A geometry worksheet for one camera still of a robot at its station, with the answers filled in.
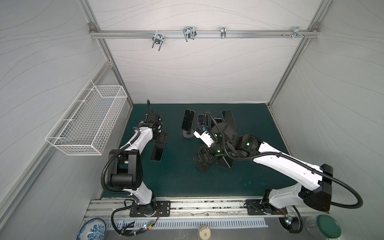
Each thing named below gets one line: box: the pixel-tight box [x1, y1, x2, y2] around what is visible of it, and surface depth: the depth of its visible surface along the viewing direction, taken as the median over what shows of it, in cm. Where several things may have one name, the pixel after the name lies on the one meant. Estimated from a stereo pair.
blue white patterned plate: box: [76, 218, 107, 240], surface depth 67 cm
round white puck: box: [199, 226, 211, 240], surface depth 60 cm
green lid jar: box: [305, 214, 342, 239], surface depth 62 cm
